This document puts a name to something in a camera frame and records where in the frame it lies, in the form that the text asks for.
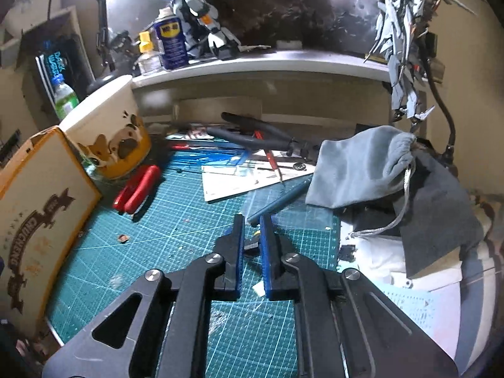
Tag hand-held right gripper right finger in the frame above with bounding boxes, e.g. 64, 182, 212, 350
259, 213, 461, 378

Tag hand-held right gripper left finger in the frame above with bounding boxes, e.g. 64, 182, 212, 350
41, 213, 245, 378

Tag blue-grey rod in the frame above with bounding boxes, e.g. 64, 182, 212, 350
247, 179, 312, 223

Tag green cutting mat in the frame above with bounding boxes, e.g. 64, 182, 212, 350
47, 153, 343, 378

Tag white paper sheet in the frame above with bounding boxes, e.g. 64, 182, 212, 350
202, 147, 318, 204

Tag red pencil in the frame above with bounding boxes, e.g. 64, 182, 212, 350
254, 130, 285, 184

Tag blue plastic sprues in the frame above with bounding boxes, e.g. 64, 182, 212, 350
169, 142, 255, 166

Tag white cloth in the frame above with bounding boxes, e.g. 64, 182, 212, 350
342, 220, 473, 290

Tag light blue perforated sheet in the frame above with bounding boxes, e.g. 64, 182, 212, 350
378, 283, 461, 363

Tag dark grey cloth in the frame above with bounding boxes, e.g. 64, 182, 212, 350
390, 150, 485, 280

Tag white desk shelf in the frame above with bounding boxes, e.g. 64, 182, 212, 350
132, 49, 394, 119

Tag cat printed white container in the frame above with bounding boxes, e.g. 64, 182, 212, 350
59, 75, 152, 182

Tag small yellow capped bottle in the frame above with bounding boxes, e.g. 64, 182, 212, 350
136, 31, 163, 76

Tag blue spray can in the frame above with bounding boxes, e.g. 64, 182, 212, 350
152, 8, 190, 71

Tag green label plastic bottle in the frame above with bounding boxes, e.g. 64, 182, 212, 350
51, 77, 79, 121

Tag dark model weapon parts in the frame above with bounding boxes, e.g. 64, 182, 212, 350
100, 27, 135, 75

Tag white winged robot model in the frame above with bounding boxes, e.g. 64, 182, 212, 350
364, 0, 485, 132

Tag grey and white robot model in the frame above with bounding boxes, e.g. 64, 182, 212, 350
163, 0, 242, 61

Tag black box with blue print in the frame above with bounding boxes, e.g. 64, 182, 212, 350
33, 35, 95, 115

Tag black handled pliers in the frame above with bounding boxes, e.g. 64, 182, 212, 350
205, 111, 320, 162

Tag red handled pliers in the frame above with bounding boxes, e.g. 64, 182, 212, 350
113, 164, 163, 221

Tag grey velvet drawstring pouch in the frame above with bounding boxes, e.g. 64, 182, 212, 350
305, 125, 418, 241

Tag lightning wall poster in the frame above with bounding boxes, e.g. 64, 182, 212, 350
295, 0, 388, 58

